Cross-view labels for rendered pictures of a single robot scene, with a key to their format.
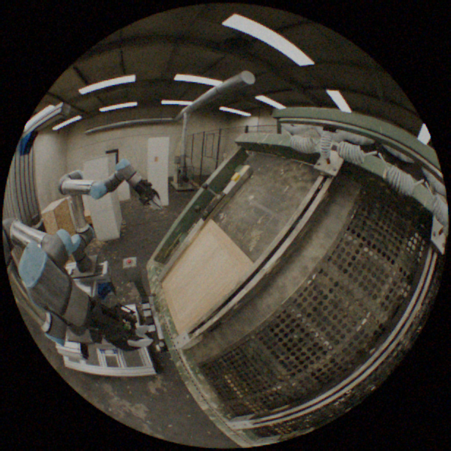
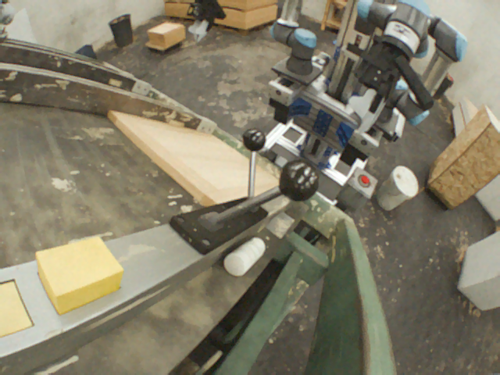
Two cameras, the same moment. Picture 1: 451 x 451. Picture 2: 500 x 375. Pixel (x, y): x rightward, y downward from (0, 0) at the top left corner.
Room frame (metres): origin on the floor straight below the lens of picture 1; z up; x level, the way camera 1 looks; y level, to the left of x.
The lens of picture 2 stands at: (0.92, 0.06, 1.67)
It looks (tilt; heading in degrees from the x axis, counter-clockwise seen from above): 62 degrees down; 155
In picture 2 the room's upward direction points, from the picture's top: 6 degrees clockwise
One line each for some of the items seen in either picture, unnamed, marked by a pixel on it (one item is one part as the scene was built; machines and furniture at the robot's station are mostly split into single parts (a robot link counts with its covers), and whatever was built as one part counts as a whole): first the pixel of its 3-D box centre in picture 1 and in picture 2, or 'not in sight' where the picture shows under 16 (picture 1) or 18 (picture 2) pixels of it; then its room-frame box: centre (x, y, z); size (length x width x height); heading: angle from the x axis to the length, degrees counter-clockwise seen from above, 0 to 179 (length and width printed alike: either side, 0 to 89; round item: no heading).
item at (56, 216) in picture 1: (63, 240); (468, 163); (0.87, 2.61, 0.63); 0.50 x 0.42 x 1.25; 30
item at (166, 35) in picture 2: not in sight; (163, 37); (-2.98, -0.04, 0.20); 0.61 x 0.53 x 0.40; 33
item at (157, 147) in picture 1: (157, 170); not in sight; (4.14, 2.21, 1.03); 0.61 x 0.58 x 2.05; 33
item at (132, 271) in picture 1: (132, 270); (355, 190); (0.68, 0.71, 0.84); 0.12 x 0.12 x 0.18; 32
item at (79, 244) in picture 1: (76, 246); (393, 90); (0.42, 0.98, 1.20); 0.13 x 0.12 x 0.14; 10
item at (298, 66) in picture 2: (72, 319); (300, 61); (-0.01, 0.71, 1.09); 0.15 x 0.15 x 0.10
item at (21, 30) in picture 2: not in sight; (27, 62); (-2.71, -2.48, 1.03); 0.61 x 0.58 x 2.05; 33
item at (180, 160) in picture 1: (181, 162); not in sight; (6.04, 2.04, 1.10); 1.37 x 0.70 x 2.20; 33
